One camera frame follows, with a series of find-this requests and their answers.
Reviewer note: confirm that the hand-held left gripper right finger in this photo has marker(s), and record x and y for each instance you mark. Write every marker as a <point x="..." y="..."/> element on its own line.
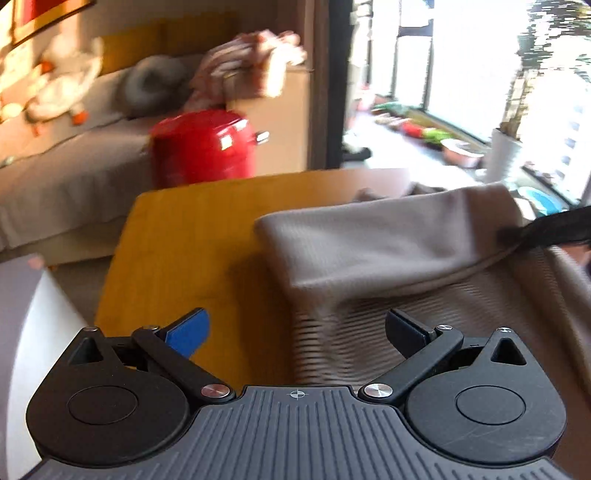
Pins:
<point x="406" y="334"/>

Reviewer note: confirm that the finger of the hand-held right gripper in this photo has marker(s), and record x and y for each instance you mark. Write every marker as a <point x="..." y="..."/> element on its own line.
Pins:
<point x="554" y="228"/>

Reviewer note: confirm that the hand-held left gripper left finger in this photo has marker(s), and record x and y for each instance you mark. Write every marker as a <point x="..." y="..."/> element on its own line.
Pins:
<point x="187" y="334"/>

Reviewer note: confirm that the beige striped garment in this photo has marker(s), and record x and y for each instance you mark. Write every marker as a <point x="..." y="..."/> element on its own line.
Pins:
<point x="397" y="249"/>

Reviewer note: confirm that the blue bucket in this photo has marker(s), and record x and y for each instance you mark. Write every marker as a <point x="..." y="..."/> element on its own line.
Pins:
<point x="538" y="201"/>

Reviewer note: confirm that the white ribbed plant pot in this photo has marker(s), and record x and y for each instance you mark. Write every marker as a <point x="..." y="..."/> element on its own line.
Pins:
<point x="503" y="157"/>

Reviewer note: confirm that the pink flower pot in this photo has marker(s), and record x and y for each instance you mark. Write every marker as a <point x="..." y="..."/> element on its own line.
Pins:
<point x="461" y="154"/>

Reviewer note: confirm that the green plant tray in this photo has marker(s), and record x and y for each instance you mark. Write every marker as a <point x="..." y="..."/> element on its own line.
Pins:
<point x="434" y="135"/>

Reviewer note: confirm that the white chair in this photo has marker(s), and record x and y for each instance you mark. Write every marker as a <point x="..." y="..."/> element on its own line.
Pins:
<point x="32" y="350"/>

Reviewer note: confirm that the red round bin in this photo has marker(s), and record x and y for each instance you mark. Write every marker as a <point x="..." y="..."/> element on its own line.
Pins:
<point x="198" y="147"/>

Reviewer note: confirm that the black shoe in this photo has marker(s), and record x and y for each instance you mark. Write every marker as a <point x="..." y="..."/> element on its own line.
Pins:
<point x="356" y="153"/>

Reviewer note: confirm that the grey sofa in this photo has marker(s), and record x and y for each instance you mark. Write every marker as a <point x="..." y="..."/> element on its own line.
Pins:
<point x="74" y="170"/>

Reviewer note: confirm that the beige cardboard box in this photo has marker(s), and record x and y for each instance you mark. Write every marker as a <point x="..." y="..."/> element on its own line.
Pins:
<point x="281" y="129"/>

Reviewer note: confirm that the grey neck pillow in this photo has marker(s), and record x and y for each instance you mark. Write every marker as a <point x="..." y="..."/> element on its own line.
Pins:
<point x="152" y="85"/>

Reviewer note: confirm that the white goose plush toy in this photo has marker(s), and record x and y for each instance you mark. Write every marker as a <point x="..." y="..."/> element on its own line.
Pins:
<point x="64" y="85"/>

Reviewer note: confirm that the pink crumpled cloth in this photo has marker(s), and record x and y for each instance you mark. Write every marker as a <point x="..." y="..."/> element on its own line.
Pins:
<point x="240" y="60"/>

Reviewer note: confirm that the framed wall picture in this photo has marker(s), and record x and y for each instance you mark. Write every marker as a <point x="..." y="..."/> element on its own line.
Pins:
<point x="41" y="16"/>

